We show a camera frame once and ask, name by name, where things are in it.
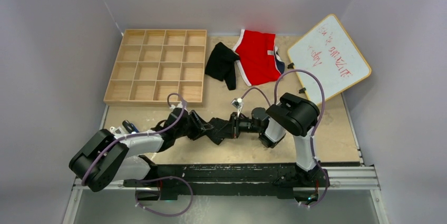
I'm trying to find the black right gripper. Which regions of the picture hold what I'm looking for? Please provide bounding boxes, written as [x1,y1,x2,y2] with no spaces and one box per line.
[216,112,261,139]

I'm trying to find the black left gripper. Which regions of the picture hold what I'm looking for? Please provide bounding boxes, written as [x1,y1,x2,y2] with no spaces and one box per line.
[174,111,211,140]

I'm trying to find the black striped underwear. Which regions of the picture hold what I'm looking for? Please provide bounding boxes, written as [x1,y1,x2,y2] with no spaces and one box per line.
[206,118,234,145]

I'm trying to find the plain black underwear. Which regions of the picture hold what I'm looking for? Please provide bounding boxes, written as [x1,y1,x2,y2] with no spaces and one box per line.
[205,42,240,91]

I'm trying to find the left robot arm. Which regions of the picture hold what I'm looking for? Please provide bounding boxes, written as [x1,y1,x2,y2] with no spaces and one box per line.
[69,108,213,192]

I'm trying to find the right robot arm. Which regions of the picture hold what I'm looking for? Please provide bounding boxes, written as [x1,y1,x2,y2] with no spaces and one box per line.
[222,93,320,186]

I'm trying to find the red white blue underwear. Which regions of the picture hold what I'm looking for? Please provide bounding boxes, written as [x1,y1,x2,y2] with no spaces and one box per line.
[232,29,286,86]

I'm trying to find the wooden compartment tray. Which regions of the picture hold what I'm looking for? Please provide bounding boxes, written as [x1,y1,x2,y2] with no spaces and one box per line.
[103,29,207,106]

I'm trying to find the plastic packaged card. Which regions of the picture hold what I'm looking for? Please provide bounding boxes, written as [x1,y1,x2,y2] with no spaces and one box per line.
[110,126,127,134]

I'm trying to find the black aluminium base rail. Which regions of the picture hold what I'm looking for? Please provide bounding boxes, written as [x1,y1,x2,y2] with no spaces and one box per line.
[84,163,380,204]

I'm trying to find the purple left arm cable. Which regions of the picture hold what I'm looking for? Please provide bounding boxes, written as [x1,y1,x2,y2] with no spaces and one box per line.
[81,93,195,218]

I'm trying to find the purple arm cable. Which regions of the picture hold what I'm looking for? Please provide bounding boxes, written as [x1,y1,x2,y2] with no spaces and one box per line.
[237,69,331,209]
[81,93,195,218]

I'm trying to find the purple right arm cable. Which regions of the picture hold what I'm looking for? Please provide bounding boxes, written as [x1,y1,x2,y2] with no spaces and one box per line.
[237,69,331,209]

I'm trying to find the white board with wooden frame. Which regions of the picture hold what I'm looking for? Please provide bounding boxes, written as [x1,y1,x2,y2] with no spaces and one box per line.
[287,14,372,105]

